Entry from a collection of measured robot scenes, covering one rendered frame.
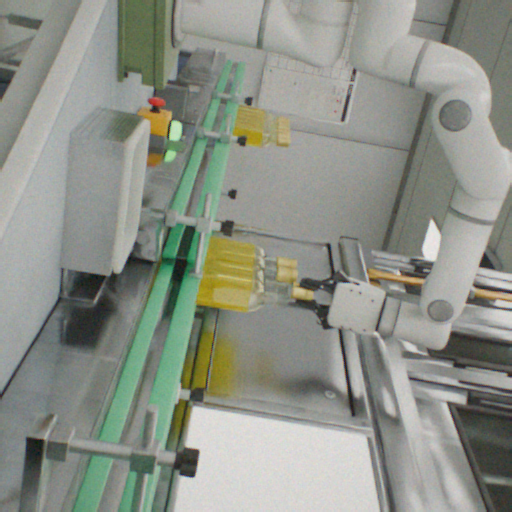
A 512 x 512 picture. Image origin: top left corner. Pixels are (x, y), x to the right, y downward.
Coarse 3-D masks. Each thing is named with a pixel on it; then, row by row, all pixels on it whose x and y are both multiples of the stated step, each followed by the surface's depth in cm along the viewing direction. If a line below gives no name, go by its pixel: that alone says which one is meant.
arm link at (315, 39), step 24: (312, 0) 132; (336, 0) 131; (264, 24) 134; (288, 24) 135; (312, 24) 133; (336, 24) 133; (264, 48) 138; (288, 48) 136; (312, 48) 135; (336, 48) 136
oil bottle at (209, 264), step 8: (208, 264) 148; (216, 264) 148; (224, 264) 149; (232, 264) 150; (224, 272) 146; (232, 272) 146; (240, 272) 147; (248, 272) 148; (256, 272) 148; (264, 280) 149; (264, 288) 148
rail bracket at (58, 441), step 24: (48, 432) 73; (72, 432) 75; (144, 432) 74; (24, 456) 74; (48, 456) 74; (96, 456) 75; (120, 456) 75; (144, 456) 74; (168, 456) 75; (192, 456) 75; (24, 480) 75; (48, 480) 78; (144, 480) 76; (0, 504) 78; (24, 504) 76
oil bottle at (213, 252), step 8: (208, 248) 154; (216, 248) 154; (224, 248) 155; (208, 256) 151; (216, 256) 151; (224, 256) 152; (232, 256) 152; (240, 256) 153; (248, 256) 154; (256, 256) 155; (240, 264) 151; (248, 264) 151; (256, 264) 152; (264, 264) 154; (264, 272) 154
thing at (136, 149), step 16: (144, 128) 117; (128, 144) 109; (144, 144) 124; (128, 160) 108; (144, 160) 125; (128, 176) 109; (144, 176) 127; (128, 192) 127; (128, 208) 129; (128, 224) 130; (128, 240) 128; (112, 256) 116
